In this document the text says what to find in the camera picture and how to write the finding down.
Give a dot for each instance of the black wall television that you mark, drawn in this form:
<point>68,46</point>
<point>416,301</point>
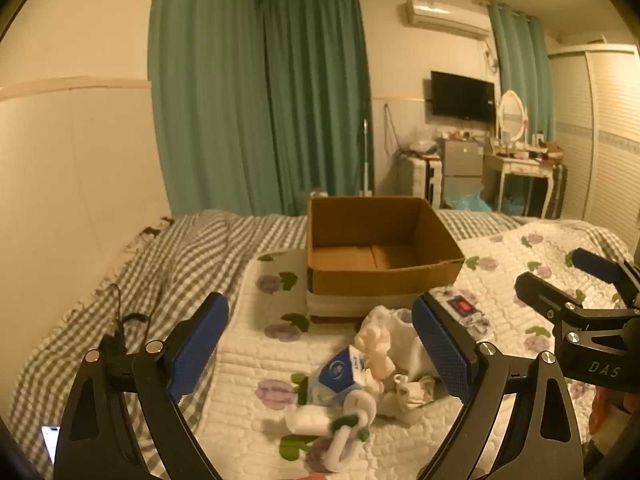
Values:
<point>462,96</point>

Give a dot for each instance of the silver mini fridge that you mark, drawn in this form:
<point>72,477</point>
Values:
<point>460,165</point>

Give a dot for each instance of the white louvred wardrobe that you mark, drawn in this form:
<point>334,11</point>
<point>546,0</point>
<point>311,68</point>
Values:
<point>600,135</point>

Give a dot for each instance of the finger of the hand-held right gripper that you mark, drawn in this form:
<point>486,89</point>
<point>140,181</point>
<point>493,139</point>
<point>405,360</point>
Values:
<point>595,264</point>
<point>542,296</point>

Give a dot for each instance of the white mop pole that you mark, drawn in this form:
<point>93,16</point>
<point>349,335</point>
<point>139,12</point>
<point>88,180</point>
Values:
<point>367,160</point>

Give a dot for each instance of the oval white vanity mirror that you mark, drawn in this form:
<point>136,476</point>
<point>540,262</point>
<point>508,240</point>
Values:
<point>512,115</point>

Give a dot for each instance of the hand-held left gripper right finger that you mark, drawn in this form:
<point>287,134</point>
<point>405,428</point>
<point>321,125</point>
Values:
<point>442,355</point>

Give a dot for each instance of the white air conditioner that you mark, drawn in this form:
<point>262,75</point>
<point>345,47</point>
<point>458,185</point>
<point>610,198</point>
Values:
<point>445,15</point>

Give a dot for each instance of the white dressing table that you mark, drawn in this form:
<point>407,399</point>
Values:
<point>520,167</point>

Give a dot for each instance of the clear plastic bag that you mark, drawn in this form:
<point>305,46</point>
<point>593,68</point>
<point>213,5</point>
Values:
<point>422,141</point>

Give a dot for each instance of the brown cardboard box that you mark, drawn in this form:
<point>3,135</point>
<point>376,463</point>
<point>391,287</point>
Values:
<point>380,280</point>

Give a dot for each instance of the floral quilted blanket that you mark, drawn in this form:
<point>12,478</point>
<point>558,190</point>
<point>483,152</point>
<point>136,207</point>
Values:
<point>245,400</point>

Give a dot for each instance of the blue white sock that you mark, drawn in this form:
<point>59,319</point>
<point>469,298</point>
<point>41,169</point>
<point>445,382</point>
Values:
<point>340,372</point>

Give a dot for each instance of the smartphone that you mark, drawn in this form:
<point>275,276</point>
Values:
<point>50,442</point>

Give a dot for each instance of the white cloth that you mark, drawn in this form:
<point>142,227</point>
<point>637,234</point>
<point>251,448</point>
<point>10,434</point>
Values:
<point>402,332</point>

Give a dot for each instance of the wide teal curtain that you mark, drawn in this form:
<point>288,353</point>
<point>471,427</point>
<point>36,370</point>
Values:
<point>225,100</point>

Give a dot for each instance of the white cat-face sock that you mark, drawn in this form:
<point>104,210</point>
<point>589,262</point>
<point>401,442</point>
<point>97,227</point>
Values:
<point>412,396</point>

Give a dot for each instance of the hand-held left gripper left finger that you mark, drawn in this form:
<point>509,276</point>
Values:
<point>197,347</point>

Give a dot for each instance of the blue plastic bag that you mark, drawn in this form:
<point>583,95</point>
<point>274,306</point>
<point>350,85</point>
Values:
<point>470,202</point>

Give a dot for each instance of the cream fuzzy sock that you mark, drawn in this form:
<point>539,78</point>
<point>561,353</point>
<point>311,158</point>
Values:
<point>376,347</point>

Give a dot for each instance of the narrow teal curtain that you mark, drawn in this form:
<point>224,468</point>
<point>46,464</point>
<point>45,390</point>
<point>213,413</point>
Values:
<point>522,70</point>

